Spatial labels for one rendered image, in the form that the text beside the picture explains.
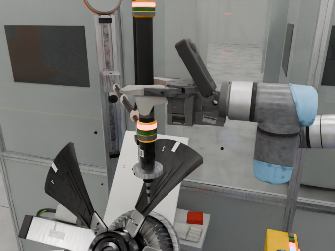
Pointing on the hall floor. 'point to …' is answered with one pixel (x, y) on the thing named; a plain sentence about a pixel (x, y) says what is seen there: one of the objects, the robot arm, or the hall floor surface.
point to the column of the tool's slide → (110, 165)
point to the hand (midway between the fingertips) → (132, 82)
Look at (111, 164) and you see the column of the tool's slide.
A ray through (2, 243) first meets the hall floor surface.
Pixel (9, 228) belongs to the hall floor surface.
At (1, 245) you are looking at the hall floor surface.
